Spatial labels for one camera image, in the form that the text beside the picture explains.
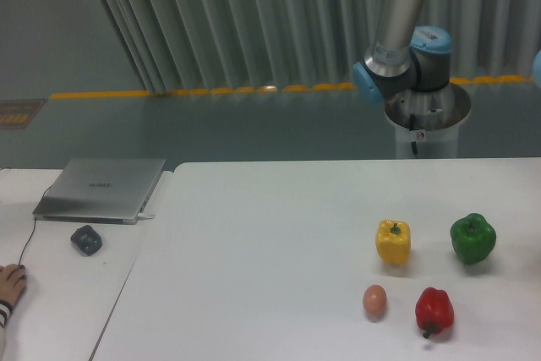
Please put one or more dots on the person's hand on mouse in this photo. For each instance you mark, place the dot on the person's hand on mouse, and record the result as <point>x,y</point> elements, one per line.
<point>9,289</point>

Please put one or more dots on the striped sleeve forearm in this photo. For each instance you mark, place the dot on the striped sleeve forearm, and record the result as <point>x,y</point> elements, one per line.
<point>6,310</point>

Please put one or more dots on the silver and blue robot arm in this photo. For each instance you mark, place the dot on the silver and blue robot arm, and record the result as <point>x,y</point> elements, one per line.
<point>397,27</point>

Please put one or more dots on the black computer mouse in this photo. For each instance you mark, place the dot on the black computer mouse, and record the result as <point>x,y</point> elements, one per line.
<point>22,282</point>

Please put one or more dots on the small black plastic object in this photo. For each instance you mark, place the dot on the small black plastic object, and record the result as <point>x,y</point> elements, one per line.
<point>86,240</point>

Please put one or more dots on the silver closed laptop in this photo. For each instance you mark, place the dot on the silver closed laptop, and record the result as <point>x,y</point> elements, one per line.
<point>106,190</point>

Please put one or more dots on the white USB plug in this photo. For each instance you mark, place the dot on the white USB plug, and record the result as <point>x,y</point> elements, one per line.
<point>144,217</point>

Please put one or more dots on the grey pleated curtain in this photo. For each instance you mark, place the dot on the grey pleated curtain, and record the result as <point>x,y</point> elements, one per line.
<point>208,44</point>

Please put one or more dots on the brown egg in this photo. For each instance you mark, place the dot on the brown egg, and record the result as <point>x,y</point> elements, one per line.
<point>375,300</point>

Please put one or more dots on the yellow bell pepper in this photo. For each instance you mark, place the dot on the yellow bell pepper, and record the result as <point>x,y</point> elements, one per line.
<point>393,242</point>

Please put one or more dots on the red bell pepper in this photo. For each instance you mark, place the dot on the red bell pepper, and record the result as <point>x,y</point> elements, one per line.
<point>434,312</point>

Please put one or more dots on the green bell pepper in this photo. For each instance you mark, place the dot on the green bell pepper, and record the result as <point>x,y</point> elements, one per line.
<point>472,238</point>

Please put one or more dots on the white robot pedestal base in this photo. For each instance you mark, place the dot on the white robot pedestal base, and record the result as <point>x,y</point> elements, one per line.
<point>427,125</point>

